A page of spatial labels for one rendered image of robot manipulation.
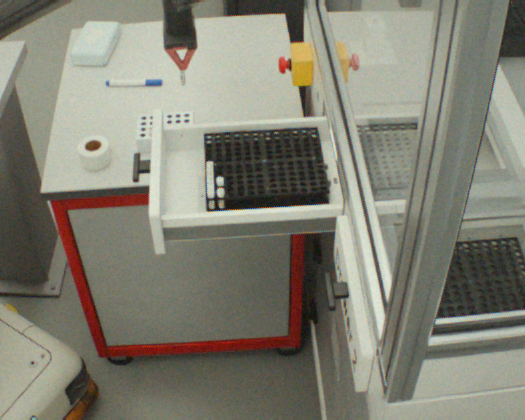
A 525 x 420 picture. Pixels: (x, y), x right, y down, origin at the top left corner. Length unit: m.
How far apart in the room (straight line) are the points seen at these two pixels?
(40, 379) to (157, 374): 0.42
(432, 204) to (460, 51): 0.19
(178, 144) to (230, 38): 0.52
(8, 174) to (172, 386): 0.74
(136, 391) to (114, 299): 0.36
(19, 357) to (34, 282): 0.53
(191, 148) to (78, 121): 0.35
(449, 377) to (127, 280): 1.03
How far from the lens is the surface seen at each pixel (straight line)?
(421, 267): 0.87
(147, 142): 1.71
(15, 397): 1.97
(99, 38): 2.03
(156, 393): 2.23
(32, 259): 2.44
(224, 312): 2.03
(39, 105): 3.18
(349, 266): 1.28
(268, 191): 1.42
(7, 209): 2.28
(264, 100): 1.84
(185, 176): 1.55
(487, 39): 0.68
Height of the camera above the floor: 1.92
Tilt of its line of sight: 47 degrees down
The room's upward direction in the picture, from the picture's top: 1 degrees counter-clockwise
